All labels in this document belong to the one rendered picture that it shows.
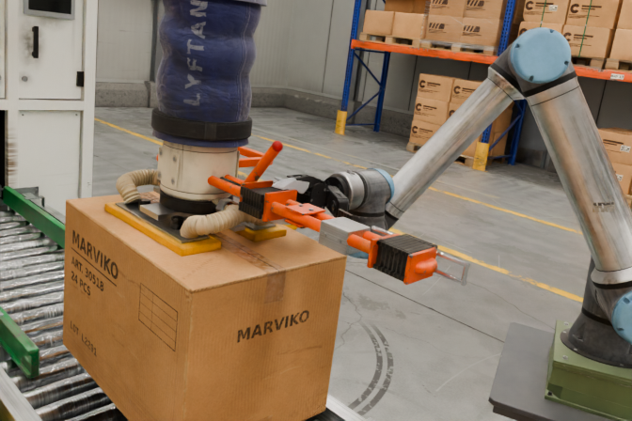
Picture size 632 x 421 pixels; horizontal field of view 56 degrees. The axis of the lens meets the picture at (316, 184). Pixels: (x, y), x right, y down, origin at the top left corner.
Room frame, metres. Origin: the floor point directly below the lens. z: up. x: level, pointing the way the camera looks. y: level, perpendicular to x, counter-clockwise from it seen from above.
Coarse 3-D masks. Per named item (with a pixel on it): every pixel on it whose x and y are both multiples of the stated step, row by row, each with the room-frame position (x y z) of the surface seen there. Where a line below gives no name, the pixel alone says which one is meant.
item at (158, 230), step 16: (112, 208) 1.34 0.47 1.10; (128, 208) 1.33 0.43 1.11; (128, 224) 1.28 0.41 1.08; (144, 224) 1.25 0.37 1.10; (160, 224) 1.25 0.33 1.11; (176, 224) 1.22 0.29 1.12; (160, 240) 1.19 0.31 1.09; (176, 240) 1.17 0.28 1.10; (192, 240) 1.18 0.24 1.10; (208, 240) 1.20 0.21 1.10
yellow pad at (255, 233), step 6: (228, 228) 1.34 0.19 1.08; (246, 228) 1.30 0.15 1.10; (252, 228) 1.30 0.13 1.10; (258, 228) 1.31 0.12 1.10; (264, 228) 1.32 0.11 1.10; (270, 228) 1.32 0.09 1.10; (276, 228) 1.33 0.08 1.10; (282, 228) 1.34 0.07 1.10; (240, 234) 1.30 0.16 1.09; (246, 234) 1.29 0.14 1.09; (252, 234) 1.28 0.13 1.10; (258, 234) 1.28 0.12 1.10; (264, 234) 1.29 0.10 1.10; (270, 234) 1.30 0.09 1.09; (276, 234) 1.32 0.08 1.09; (282, 234) 1.33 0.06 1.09; (252, 240) 1.27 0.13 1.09; (258, 240) 1.28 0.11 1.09
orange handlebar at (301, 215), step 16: (240, 160) 1.48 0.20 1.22; (256, 160) 1.52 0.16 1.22; (272, 208) 1.12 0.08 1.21; (288, 208) 1.09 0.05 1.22; (304, 208) 1.10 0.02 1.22; (320, 208) 1.12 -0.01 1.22; (304, 224) 1.06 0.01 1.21; (320, 224) 1.04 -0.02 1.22; (352, 240) 0.98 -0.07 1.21; (368, 240) 1.01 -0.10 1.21; (416, 272) 0.89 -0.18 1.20; (432, 272) 0.90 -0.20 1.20
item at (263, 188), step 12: (264, 180) 1.22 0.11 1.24; (240, 192) 1.17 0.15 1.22; (252, 192) 1.14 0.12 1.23; (264, 192) 1.17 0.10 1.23; (276, 192) 1.14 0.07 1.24; (288, 192) 1.16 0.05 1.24; (240, 204) 1.16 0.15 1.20; (252, 204) 1.15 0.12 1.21; (264, 204) 1.12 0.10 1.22; (264, 216) 1.12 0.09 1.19; (276, 216) 1.14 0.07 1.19
